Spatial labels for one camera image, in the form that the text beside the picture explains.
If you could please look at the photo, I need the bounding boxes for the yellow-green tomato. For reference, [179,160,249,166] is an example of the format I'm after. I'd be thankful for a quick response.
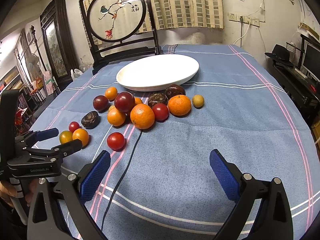
[59,131,73,144]

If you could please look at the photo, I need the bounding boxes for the orange tomato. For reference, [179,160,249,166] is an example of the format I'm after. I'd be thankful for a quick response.
[72,128,89,147]

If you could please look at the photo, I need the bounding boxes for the red cherry tomato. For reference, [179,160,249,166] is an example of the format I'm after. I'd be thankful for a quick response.
[152,103,169,122]
[68,121,80,133]
[107,132,126,151]

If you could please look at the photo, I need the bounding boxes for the dark passion fruit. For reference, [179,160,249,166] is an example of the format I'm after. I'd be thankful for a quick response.
[165,84,185,100]
[148,93,168,108]
[81,111,100,129]

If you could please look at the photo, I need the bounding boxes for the red cherry tomato front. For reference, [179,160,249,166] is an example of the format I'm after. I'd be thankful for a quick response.
[107,132,126,151]

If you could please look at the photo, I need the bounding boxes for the small dark red plum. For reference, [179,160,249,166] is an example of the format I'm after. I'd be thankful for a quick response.
[93,95,109,112]

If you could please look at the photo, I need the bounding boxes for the large dark red plum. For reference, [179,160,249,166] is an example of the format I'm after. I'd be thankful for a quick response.
[114,92,135,113]

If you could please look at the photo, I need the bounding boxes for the large orange mandarin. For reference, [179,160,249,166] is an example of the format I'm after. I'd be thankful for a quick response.
[130,103,155,130]

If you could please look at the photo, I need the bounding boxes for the small orange hidden fruit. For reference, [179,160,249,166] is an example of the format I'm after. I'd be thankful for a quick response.
[135,97,143,105]

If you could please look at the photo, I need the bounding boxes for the dark passion fruit back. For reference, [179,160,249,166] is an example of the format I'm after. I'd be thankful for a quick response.
[165,84,185,100]

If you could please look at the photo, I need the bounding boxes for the small yellow-green fruit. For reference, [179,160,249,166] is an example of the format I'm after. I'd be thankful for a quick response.
[192,94,204,108]

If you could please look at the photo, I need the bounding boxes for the medium orange fruit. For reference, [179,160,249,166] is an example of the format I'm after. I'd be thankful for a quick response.
[107,107,126,127]

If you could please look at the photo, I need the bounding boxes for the small orange fruit back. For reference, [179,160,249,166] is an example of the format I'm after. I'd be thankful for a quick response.
[105,87,118,101]

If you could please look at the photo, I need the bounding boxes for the person's left hand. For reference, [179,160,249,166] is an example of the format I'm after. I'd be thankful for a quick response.
[0,179,39,207]

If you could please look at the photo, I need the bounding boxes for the standing fan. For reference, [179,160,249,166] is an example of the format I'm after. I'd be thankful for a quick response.
[26,54,41,74]

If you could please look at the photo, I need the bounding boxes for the blue striped tablecloth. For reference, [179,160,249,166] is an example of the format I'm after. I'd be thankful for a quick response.
[27,44,320,240]

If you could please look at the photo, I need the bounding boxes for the dark framed painting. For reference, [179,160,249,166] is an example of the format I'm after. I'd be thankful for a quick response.
[40,0,78,90]

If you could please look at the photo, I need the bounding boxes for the white oval plate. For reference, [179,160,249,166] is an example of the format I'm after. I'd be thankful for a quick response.
[116,54,200,92]

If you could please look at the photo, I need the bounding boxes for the dark side desk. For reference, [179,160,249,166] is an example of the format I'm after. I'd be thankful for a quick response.
[272,60,319,126]

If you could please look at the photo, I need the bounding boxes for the round embroidered screen stand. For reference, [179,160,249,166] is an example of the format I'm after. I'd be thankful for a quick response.
[79,0,162,75]

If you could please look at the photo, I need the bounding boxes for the computer monitor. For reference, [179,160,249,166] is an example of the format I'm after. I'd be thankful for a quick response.
[300,41,320,82]

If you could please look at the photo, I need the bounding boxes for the black hat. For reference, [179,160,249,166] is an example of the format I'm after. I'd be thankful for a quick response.
[265,44,294,68]

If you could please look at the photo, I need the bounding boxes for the striped beige curtain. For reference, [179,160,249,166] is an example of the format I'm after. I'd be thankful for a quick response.
[76,0,225,46]

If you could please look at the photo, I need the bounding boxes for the black cable on table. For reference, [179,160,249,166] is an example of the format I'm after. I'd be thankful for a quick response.
[101,129,143,231]

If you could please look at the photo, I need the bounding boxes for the wall power outlets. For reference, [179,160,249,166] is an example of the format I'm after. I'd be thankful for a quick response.
[227,12,260,27]

